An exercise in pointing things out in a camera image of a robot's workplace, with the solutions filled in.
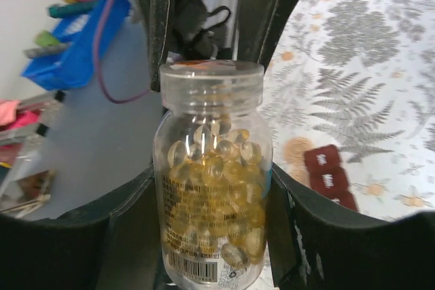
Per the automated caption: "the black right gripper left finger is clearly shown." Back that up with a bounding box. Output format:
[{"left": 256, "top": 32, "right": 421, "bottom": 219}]
[{"left": 1, "top": 166, "right": 160, "bottom": 289}]

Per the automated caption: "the floral patterned table mat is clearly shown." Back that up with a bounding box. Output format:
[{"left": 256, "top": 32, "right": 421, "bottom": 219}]
[{"left": 261, "top": 0, "right": 434, "bottom": 222}]

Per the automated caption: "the dark red weekly pill organizer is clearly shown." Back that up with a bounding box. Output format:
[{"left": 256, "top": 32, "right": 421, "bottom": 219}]
[{"left": 304, "top": 145, "right": 358, "bottom": 212}]

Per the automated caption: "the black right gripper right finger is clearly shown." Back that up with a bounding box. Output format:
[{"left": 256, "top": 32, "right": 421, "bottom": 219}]
[{"left": 268, "top": 166, "right": 434, "bottom": 289}]

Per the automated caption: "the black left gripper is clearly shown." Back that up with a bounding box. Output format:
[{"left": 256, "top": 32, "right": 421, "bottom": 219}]
[{"left": 135, "top": 0, "right": 299, "bottom": 92}]

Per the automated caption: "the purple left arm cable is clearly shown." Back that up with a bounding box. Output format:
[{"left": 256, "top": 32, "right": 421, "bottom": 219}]
[{"left": 93, "top": 0, "right": 152, "bottom": 105}]

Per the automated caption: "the clear bottle of yellow pills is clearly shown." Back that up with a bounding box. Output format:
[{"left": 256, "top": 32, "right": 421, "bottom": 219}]
[{"left": 153, "top": 60, "right": 273, "bottom": 289}]

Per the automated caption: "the blue storage bin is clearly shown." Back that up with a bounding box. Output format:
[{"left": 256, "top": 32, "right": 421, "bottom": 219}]
[{"left": 20, "top": 0, "right": 132, "bottom": 91}]

